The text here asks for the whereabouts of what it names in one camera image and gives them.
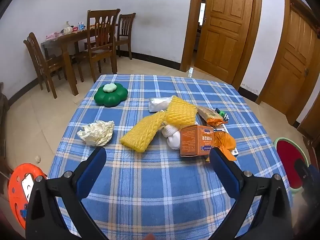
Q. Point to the small red box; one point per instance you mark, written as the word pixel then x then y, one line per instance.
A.
pixel 75 28

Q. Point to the small green bottle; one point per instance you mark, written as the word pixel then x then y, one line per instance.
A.
pixel 221 112

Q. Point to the blue plaid tablecloth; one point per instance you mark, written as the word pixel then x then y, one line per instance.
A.
pixel 150 180

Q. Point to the wooden door frame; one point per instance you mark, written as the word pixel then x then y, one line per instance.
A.
pixel 188 42

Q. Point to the wooden dining table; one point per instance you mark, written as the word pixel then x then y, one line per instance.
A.
pixel 72 38

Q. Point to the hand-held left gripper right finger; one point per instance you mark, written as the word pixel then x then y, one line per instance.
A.
pixel 225 172

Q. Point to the wooden chair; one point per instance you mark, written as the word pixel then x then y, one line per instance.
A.
pixel 90 55
pixel 37 60
pixel 125 27

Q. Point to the white paper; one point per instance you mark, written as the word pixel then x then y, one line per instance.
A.
pixel 97 133

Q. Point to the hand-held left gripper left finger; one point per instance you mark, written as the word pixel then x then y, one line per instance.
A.
pixel 91 175

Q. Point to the long yellow foam net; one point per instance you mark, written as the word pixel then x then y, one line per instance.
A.
pixel 140 137

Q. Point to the red stool with green rim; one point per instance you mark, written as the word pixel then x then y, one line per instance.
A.
pixel 287 155

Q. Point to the narrow wooden door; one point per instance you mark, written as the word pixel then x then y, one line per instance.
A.
pixel 311 122

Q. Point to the orange plastic stool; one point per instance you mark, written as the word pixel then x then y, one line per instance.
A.
pixel 17 187

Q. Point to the wide yellow foam net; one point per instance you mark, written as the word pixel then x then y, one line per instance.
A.
pixel 180 112

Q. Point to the orange cardboard box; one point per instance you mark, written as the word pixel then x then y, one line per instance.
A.
pixel 192 140

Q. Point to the orange plastic bag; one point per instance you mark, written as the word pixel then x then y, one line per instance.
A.
pixel 225 141

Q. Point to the green flower-shaped container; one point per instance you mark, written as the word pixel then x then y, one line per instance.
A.
pixel 112 98

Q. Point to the white foam net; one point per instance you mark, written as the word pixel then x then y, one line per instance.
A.
pixel 173 140

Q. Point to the closed wooden door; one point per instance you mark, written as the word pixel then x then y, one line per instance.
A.
pixel 292 62

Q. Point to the pink packet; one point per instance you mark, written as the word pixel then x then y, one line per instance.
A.
pixel 53 35

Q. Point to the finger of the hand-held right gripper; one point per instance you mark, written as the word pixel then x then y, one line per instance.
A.
pixel 302 172
pixel 315 177

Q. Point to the tan biscuit packet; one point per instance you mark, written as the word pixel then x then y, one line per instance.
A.
pixel 210 115

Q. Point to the blue and white carton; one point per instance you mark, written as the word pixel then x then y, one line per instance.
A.
pixel 81 26

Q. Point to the open wooden door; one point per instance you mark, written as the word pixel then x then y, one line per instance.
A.
pixel 225 30

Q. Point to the white smartphone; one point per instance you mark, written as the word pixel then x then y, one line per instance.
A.
pixel 27 186

